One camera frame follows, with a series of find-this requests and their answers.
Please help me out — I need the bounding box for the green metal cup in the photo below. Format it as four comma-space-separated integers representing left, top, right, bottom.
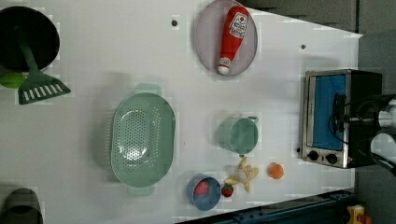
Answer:
217, 117, 259, 155

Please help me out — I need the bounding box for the black silver toaster oven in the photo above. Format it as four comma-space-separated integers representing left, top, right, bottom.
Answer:
301, 69, 382, 169

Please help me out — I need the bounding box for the peeled banana toy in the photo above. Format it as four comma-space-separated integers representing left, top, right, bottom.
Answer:
224, 157, 259, 192

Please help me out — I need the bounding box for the blue small bowl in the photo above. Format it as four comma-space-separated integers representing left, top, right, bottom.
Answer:
186, 174, 221, 211

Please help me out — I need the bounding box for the dark grey cylinder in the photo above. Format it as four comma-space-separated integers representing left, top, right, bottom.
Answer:
0, 188, 44, 224

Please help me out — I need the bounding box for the grey round plate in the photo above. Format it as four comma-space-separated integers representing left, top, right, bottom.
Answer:
194, 0, 258, 76

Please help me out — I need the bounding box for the lime green round object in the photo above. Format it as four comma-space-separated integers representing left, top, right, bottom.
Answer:
0, 72, 25, 89

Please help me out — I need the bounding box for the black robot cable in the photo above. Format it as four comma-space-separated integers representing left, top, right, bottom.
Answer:
330, 94, 393, 146

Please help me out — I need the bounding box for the green oval colander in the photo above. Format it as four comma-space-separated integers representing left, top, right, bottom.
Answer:
110, 83, 176, 197

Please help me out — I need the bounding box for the red strawberry toy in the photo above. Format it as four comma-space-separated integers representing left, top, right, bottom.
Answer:
221, 184, 233, 198

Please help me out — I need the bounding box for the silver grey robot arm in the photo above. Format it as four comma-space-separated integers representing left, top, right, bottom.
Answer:
340, 94, 395, 175

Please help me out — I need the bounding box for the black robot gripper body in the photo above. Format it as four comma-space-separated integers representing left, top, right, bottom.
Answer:
340, 113, 378, 126

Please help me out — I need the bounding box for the pink strawberry toy in bowl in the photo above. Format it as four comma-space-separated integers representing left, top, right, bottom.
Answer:
193, 180, 209, 195

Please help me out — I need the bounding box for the yellow red emergency button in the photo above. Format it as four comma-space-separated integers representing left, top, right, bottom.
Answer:
347, 204, 373, 224

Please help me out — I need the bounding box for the blue metal table frame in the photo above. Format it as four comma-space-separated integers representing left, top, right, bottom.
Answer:
178, 190, 357, 224

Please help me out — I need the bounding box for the black round pot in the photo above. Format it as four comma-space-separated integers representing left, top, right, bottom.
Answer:
0, 7, 60, 72

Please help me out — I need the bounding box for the orange fruit toy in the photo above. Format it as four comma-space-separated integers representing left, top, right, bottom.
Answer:
268, 163, 284, 179

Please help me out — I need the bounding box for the red plush ketchup bottle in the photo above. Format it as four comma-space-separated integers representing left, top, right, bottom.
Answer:
218, 6, 248, 75

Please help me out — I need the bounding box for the dark green slotted spatula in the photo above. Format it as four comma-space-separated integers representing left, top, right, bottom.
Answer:
14, 26, 71, 105

